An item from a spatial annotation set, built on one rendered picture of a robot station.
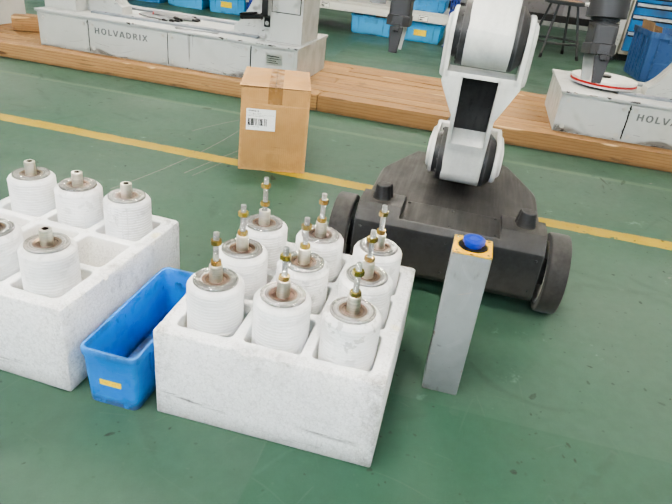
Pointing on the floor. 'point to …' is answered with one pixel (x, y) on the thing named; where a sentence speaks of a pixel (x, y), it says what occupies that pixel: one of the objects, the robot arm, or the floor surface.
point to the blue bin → (131, 342)
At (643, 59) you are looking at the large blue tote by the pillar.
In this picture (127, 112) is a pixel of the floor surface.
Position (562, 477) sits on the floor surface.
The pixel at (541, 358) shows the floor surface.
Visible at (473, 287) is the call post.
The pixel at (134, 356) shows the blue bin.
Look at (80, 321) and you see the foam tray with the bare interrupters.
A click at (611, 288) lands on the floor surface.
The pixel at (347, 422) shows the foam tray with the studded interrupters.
